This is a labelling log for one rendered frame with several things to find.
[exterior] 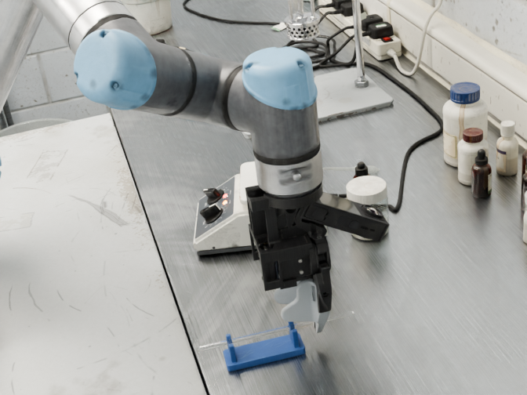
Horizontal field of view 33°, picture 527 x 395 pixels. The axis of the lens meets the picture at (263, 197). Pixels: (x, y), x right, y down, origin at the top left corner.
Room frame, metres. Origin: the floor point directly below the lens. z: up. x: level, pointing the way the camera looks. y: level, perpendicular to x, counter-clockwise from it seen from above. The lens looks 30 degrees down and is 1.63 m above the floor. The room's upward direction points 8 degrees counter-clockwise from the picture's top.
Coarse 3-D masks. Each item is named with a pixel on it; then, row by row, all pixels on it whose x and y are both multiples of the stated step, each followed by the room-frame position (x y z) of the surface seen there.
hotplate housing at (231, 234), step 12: (240, 204) 1.15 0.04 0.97; (240, 216) 1.12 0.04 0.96; (216, 228) 1.13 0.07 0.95; (228, 228) 1.12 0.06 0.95; (240, 228) 1.12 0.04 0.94; (204, 240) 1.13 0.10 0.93; (216, 240) 1.12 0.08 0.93; (228, 240) 1.12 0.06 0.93; (240, 240) 1.12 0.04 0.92; (204, 252) 1.13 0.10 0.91; (216, 252) 1.13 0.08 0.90
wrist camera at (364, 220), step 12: (324, 192) 0.92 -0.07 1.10; (312, 204) 0.88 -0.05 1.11; (324, 204) 0.88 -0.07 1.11; (336, 204) 0.90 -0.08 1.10; (348, 204) 0.91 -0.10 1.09; (360, 204) 0.93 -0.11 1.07; (300, 216) 0.88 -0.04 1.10; (312, 216) 0.87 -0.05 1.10; (324, 216) 0.88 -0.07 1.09; (336, 216) 0.88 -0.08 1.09; (348, 216) 0.88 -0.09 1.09; (360, 216) 0.88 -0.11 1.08; (372, 216) 0.89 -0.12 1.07; (336, 228) 0.88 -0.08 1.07; (348, 228) 0.88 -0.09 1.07; (360, 228) 0.88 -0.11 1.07; (372, 228) 0.89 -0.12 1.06; (384, 228) 0.89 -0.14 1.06
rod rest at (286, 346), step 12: (228, 336) 0.89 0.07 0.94; (288, 336) 0.90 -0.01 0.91; (228, 348) 0.88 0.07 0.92; (240, 348) 0.89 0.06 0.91; (252, 348) 0.89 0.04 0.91; (264, 348) 0.88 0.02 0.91; (276, 348) 0.88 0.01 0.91; (288, 348) 0.88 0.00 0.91; (300, 348) 0.87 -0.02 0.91; (228, 360) 0.87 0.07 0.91; (240, 360) 0.87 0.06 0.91; (252, 360) 0.87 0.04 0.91; (264, 360) 0.87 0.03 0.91; (276, 360) 0.87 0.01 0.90
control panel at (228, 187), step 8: (224, 184) 1.24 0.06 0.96; (232, 184) 1.22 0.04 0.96; (224, 192) 1.21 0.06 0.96; (232, 192) 1.20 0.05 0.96; (200, 200) 1.25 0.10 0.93; (224, 200) 1.19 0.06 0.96; (232, 200) 1.17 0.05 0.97; (200, 208) 1.22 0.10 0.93; (224, 208) 1.16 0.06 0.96; (232, 208) 1.15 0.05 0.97; (200, 216) 1.19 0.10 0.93; (224, 216) 1.14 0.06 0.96; (200, 224) 1.17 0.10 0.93; (208, 224) 1.15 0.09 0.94; (216, 224) 1.13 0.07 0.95; (200, 232) 1.14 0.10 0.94
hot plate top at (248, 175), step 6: (246, 162) 1.24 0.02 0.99; (252, 162) 1.24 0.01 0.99; (240, 168) 1.23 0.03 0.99; (246, 168) 1.22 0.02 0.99; (252, 168) 1.22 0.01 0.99; (240, 174) 1.21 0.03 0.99; (246, 174) 1.20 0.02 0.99; (252, 174) 1.20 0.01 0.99; (240, 180) 1.19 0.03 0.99; (246, 180) 1.18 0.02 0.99; (252, 180) 1.18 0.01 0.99; (240, 186) 1.17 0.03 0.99; (246, 186) 1.17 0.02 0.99; (252, 186) 1.17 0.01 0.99; (240, 192) 1.15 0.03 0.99; (240, 198) 1.13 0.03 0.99; (246, 204) 1.13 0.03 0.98
